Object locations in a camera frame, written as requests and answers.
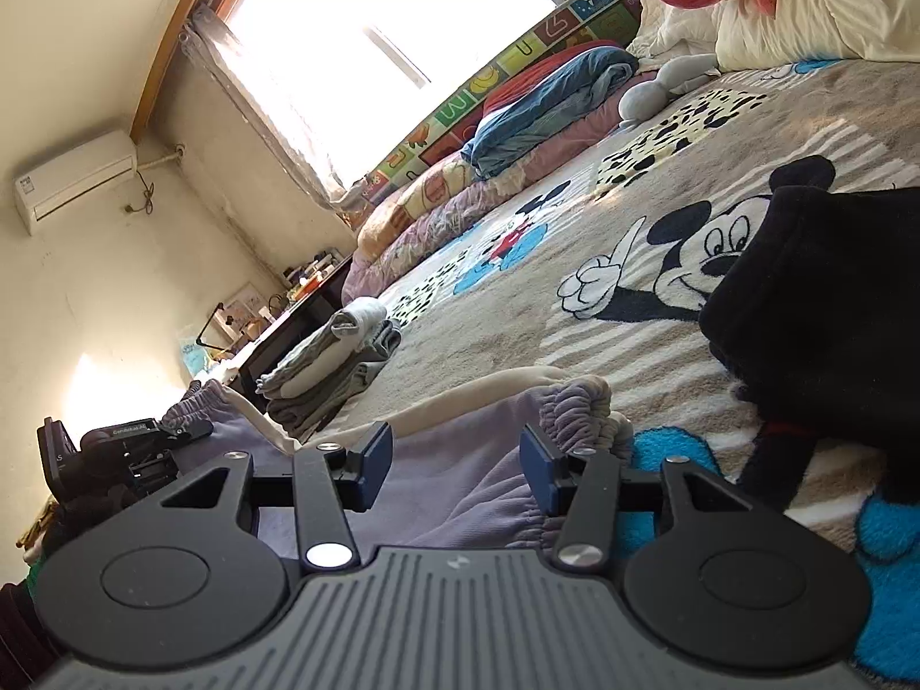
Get dark wooden desk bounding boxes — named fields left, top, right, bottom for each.
left=237, top=255, right=353, bottom=393

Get purple floral quilt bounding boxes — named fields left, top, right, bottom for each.
left=343, top=104, right=626, bottom=303

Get air conditioner power cable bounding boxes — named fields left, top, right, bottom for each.
left=122, top=162, right=158, bottom=217

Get grey plush toy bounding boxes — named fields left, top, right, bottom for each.
left=618, top=53, right=720, bottom=123

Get white duvet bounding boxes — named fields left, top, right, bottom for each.
left=632, top=0, right=920, bottom=76

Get picture frame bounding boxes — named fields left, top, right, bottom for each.
left=219, top=282, right=263, bottom=342

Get blue folded blanket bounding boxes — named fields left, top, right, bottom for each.
left=460, top=45, right=641, bottom=179

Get white air conditioner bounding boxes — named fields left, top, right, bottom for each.
left=13, top=131, right=139, bottom=235

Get red folded blanket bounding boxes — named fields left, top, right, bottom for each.
left=481, top=43, right=597, bottom=116

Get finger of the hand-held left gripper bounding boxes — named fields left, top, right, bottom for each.
left=154, top=413, right=215, bottom=444

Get purple and beige pants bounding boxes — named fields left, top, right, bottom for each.
left=162, top=366, right=637, bottom=562

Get colourful alphabet play mat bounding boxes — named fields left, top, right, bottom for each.
left=338, top=0, right=648, bottom=209

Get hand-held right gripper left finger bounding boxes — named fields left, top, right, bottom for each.
left=159, top=423, right=394, bottom=574

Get stack of grey folded clothes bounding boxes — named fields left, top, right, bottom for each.
left=257, top=296, right=404, bottom=439

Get clutter of small desk things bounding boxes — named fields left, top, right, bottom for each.
left=283, top=248, right=342, bottom=296

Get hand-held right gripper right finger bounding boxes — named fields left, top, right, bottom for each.
left=519, top=423, right=752, bottom=576

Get window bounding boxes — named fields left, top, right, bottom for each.
left=216, top=0, right=583, bottom=188

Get black garment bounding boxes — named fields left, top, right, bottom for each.
left=699, top=183, right=920, bottom=450

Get black desk lamp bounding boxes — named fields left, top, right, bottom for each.
left=195, top=302, right=232, bottom=357

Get person's left hand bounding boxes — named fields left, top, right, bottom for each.
left=43, top=480, right=148, bottom=554

